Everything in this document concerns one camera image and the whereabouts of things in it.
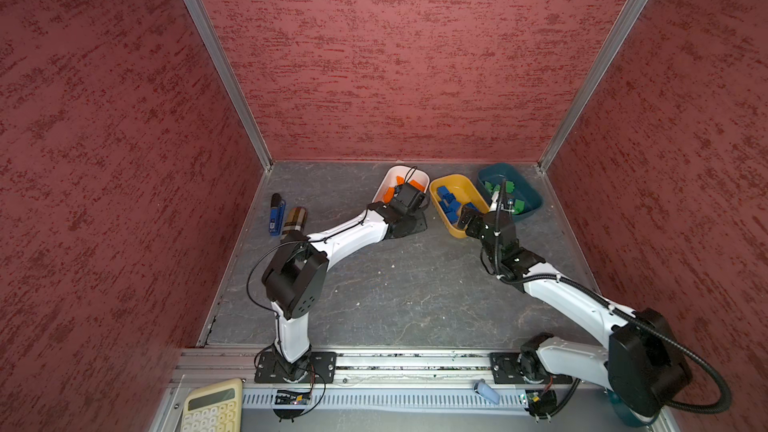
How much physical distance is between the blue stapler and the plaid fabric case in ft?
0.08

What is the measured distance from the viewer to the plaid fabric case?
0.99 m

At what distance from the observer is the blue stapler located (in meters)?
1.00
